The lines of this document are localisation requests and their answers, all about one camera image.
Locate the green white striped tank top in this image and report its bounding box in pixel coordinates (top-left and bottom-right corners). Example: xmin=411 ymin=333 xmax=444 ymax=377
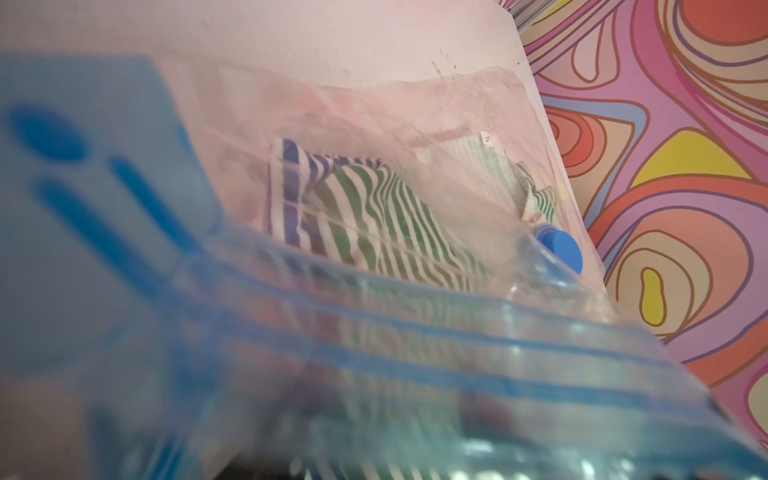
xmin=309 ymin=134 xmax=557 ymax=292

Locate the clear vacuum bag blue zip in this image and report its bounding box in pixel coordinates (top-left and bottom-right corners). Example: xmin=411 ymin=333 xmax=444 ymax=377
xmin=1 ymin=52 xmax=767 ymax=479

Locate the blue white striped tank top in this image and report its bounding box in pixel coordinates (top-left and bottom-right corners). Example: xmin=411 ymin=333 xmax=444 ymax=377
xmin=265 ymin=138 xmax=383 ymax=257

